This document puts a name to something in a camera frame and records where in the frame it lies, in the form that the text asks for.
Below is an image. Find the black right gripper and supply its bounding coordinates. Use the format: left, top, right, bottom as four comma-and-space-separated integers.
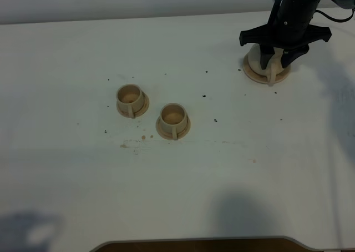
239, 0, 332, 70

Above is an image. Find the beige ceramic teapot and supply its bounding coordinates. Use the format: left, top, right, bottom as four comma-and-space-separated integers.
247, 44, 285, 76

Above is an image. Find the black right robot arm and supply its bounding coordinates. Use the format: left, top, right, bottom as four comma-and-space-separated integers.
239, 0, 354, 69

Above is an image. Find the round beige teapot saucer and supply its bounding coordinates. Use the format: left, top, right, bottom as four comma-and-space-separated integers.
243, 55, 291, 86

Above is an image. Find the right beige teacup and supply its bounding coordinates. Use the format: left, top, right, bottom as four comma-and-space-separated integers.
159, 103, 188, 140

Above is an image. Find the beige teacup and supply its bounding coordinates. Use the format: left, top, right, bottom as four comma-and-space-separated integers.
116, 84, 144, 117
159, 103, 188, 140

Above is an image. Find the right beige cup saucer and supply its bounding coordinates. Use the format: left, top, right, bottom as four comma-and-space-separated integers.
155, 118, 191, 140

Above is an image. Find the beige cup saucer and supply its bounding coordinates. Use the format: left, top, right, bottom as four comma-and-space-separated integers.
116, 93, 149, 119
155, 118, 191, 140

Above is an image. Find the left beige cup saucer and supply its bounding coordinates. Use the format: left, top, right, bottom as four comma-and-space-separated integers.
116, 93, 149, 119

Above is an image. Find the left beige teacup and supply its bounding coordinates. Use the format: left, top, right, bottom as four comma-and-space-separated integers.
116, 84, 144, 117

